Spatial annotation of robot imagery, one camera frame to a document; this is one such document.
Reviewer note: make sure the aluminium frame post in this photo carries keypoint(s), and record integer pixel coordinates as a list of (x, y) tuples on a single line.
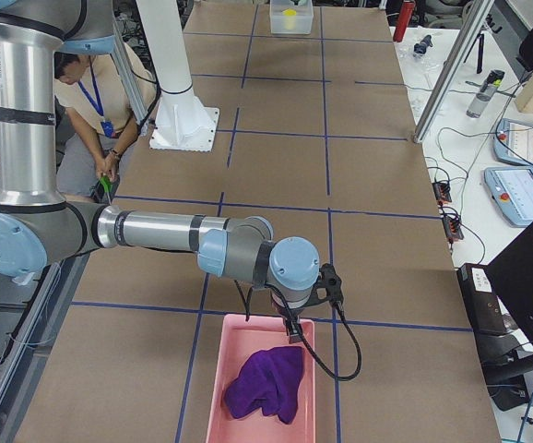
[(464, 40)]

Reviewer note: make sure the translucent white plastic box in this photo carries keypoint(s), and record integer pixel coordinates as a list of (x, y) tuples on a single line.
[(299, 25)]

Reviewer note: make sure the lower teach pendant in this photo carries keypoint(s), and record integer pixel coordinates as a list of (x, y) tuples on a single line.
[(511, 188)]

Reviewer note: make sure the seated person in beige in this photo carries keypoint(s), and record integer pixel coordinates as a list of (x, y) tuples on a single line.
[(91, 90)]

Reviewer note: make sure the yellow plastic cup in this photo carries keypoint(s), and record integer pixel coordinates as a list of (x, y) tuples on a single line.
[(289, 13)]

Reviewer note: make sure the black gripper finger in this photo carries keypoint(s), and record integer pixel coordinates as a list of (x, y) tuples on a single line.
[(294, 333)]

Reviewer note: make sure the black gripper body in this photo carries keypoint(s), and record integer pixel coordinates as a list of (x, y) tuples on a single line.
[(289, 313)]

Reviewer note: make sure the pink plastic bin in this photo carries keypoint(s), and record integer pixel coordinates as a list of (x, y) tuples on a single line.
[(241, 337)]

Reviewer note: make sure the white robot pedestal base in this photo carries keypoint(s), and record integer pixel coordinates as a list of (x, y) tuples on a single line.
[(182, 121)]

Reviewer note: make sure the black monitor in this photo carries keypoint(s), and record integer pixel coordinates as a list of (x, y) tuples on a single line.
[(531, 277)]

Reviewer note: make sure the red fire extinguisher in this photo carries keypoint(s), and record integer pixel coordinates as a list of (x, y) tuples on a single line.
[(403, 19)]

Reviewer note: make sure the upper teach pendant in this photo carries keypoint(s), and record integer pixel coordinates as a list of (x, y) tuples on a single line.
[(513, 142)]

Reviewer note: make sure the clear water bottle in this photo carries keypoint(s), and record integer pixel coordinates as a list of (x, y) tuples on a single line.
[(484, 95)]

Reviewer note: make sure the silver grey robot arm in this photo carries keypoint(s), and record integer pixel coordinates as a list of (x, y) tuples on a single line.
[(38, 226)]

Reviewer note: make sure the black computer box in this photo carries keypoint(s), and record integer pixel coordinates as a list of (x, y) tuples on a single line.
[(481, 302)]

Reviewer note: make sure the purple microfiber cloth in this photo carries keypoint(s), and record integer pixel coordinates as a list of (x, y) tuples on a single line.
[(269, 381)]

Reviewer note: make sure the teach pendant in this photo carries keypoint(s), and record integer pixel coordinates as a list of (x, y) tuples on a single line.
[(511, 188), (513, 142)]

